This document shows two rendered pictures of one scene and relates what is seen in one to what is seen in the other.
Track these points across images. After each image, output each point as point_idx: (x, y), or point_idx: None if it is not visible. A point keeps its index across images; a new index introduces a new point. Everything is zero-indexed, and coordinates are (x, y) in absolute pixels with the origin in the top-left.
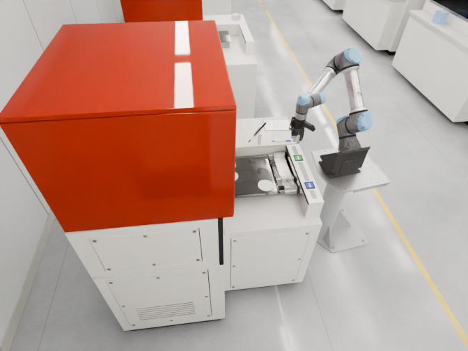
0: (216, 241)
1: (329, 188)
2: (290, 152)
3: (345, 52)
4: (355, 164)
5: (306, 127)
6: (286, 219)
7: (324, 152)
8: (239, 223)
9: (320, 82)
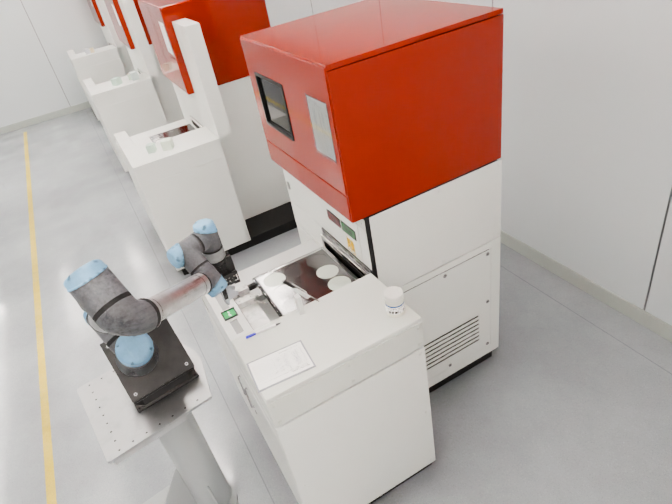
0: None
1: None
2: (243, 319)
3: (102, 262)
4: None
5: None
6: (242, 278)
7: (186, 403)
8: (296, 254)
9: (172, 286)
